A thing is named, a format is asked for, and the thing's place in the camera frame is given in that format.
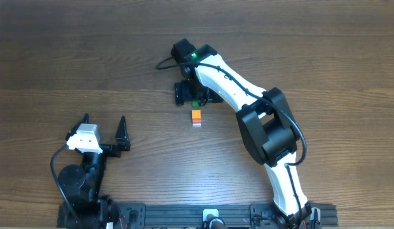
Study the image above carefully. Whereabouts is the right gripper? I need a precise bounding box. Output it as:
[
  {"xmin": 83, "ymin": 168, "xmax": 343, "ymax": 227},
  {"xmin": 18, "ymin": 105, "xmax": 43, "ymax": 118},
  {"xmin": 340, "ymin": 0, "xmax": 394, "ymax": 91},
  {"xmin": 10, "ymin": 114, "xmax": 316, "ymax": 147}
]
[{"xmin": 174, "ymin": 80, "xmax": 224, "ymax": 106}]

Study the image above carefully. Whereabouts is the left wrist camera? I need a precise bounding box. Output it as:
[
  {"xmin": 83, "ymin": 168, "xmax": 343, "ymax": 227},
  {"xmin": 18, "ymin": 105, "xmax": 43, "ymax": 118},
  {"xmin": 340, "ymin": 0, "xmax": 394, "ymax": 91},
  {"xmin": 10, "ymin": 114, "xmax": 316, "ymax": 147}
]
[{"xmin": 65, "ymin": 123, "xmax": 104, "ymax": 155}]

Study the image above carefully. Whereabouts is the black cable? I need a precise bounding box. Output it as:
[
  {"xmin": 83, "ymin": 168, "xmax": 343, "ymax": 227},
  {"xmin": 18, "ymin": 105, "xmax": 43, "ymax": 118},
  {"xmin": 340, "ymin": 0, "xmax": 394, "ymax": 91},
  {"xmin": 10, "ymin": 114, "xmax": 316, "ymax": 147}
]
[
  {"xmin": 50, "ymin": 143, "xmax": 82, "ymax": 228},
  {"xmin": 156, "ymin": 56, "xmax": 308, "ymax": 167}
]

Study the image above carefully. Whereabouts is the mounting rail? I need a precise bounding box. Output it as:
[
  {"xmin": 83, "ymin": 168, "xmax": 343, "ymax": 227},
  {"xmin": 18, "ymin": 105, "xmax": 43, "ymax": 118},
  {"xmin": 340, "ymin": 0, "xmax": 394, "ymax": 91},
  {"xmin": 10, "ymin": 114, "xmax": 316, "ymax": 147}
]
[{"xmin": 57, "ymin": 202, "xmax": 339, "ymax": 229}]

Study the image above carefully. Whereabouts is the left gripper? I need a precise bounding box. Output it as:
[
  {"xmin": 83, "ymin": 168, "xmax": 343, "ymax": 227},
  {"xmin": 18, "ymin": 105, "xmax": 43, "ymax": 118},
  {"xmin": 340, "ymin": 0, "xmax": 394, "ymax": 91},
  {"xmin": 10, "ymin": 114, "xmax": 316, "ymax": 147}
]
[{"xmin": 65, "ymin": 113, "xmax": 132, "ymax": 158}]

